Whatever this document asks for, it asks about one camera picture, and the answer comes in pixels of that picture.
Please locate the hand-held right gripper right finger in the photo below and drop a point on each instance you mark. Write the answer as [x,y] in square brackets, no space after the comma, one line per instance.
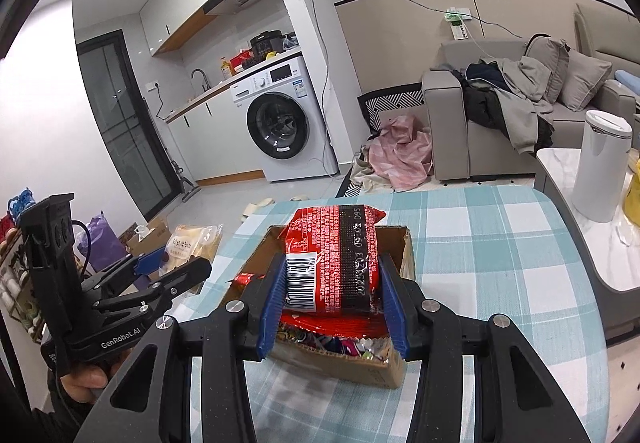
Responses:
[395,308]

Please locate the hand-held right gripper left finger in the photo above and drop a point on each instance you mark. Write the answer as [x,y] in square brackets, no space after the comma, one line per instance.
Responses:
[272,308]

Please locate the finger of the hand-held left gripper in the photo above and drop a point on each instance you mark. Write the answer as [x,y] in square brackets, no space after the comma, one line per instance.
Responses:
[185,273]
[150,262]

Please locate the clear bread packet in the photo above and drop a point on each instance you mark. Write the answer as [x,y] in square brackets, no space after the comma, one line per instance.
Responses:
[192,243]

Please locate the red black-striped snack packet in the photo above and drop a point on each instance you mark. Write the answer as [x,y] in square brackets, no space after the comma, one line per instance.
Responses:
[330,263]

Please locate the brown cardboard box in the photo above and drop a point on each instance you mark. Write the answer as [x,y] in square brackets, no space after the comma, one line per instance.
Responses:
[340,370]

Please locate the person's left hand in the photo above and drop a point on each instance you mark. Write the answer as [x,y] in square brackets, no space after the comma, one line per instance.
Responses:
[92,380]

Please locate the small cardboard box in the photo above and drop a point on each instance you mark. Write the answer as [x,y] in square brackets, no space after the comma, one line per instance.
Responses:
[147,235]

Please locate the purple plastic bag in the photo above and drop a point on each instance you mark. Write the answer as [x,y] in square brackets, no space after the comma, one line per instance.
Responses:
[107,243]

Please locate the blue bundle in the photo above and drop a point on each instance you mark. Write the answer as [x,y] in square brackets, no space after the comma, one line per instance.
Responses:
[22,203]

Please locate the storage shelf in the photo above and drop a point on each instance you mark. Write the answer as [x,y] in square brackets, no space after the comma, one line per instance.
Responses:
[15,293]

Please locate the stick mop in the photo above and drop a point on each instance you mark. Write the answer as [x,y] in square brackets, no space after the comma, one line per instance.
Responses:
[186,183]

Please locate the beige slipper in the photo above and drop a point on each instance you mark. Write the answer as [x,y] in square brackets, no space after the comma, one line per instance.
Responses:
[299,198]
[257,209]

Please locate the white counter cabinet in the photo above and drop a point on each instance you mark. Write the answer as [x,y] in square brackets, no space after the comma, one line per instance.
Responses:
[215,148]

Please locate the beige cloth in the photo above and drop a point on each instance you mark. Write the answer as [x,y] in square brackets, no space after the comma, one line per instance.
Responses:
[362,178]

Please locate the dark glass door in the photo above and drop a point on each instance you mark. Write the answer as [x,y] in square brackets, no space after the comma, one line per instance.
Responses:
[125,123]

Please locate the pink cloth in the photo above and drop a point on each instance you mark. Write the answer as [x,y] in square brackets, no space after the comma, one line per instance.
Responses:
[405,158]

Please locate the grey sofa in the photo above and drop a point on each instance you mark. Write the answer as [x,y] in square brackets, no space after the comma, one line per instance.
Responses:
[450,133]

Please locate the curved sink faucet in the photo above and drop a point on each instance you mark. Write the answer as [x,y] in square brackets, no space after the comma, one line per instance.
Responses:
[200,78]

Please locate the patterned laundry basket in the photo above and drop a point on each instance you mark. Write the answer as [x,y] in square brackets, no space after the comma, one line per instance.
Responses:
[390,103]

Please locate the yellow bottle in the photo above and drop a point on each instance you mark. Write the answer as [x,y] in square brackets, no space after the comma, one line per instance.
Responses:
[226,69]

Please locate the white marble coffee table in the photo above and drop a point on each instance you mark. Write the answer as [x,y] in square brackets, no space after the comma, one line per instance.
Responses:
[600,263]

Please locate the white washing machine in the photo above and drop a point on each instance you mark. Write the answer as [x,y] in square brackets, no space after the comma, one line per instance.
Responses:
[300,88]

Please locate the red box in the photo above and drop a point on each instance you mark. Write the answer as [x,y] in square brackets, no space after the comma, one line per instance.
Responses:
[241,60]

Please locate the black jacket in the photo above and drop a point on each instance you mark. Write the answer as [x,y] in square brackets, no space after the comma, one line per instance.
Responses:
[480,103]

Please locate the grey jacket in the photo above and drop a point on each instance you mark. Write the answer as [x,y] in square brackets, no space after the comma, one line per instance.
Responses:
[522,108]

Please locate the black pressure cooker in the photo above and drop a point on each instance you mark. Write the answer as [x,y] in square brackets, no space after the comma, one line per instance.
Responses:
[267,45]

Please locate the white trash bin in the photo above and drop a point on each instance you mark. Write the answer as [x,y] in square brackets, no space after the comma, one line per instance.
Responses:
[600,168]

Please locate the yellow plastic bag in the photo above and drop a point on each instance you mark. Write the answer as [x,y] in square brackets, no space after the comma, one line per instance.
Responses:
[632,203]

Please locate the grey pillow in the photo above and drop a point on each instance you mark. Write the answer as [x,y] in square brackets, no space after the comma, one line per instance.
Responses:
[547,65]
[585,80]

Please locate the light blue pillow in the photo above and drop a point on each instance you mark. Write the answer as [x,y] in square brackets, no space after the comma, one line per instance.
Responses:
[627,82]

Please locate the white wall control panel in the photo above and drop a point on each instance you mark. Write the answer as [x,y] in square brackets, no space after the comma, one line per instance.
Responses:
[457,23]

